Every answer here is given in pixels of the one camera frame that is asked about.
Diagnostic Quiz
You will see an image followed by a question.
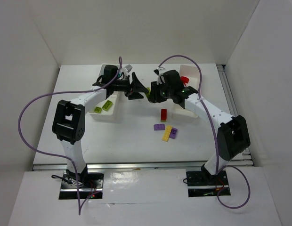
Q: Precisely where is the lime and white lego base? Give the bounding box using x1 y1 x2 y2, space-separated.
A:
146 87 151 97

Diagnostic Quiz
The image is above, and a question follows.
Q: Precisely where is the small lime green lego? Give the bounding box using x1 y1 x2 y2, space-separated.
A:
94 106 102 114

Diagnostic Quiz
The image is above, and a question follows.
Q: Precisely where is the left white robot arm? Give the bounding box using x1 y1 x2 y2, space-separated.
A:
52 65 149 183

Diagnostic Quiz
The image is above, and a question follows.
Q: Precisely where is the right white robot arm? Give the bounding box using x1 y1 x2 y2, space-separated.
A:
148 68 251 181

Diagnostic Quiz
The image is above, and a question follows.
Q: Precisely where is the red tall lego brick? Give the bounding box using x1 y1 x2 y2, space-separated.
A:
161 109 167 122

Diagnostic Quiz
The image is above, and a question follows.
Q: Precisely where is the left white divided container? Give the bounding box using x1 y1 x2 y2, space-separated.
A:
89 64 120 121

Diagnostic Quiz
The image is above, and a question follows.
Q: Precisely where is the white divided container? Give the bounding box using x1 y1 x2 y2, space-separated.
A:
171 64 203 121
89 64 120 121

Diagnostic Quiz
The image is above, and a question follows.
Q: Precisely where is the red slope lego brick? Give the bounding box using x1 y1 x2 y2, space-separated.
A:
180 76 189 85

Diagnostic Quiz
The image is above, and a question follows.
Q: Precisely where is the purple flat lego plate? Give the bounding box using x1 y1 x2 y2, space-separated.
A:
154 123 165 131

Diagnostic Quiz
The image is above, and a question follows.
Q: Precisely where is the right white divided container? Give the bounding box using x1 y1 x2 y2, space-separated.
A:
171 64 203 121

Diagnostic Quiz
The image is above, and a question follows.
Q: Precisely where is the yellow long lego plate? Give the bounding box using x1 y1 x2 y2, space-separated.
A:
162 125 172 142

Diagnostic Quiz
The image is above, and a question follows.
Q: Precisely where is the purple square lego brick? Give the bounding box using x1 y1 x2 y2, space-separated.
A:
169 128 178 139

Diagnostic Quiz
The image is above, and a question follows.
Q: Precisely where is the aluminium front rail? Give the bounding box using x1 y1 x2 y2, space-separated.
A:
32 159 255 171

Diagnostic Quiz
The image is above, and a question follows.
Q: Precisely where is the aluminium rail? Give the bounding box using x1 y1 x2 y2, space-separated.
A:
216 65 252 161
32 159 255 171

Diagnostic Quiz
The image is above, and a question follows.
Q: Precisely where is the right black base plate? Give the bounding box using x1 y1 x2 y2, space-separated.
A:
183 171 231 198

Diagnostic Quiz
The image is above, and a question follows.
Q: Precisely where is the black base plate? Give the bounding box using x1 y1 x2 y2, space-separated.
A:
183 171 231 198
51 172 104 200

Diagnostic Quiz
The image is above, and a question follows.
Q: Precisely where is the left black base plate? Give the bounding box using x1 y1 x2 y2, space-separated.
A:
51 172 104 200

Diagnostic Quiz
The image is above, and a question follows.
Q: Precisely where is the aluminium right side rail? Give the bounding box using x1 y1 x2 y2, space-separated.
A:
216 65 252 161

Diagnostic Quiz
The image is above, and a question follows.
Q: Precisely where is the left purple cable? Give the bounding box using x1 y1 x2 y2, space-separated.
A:
17 56 123 216

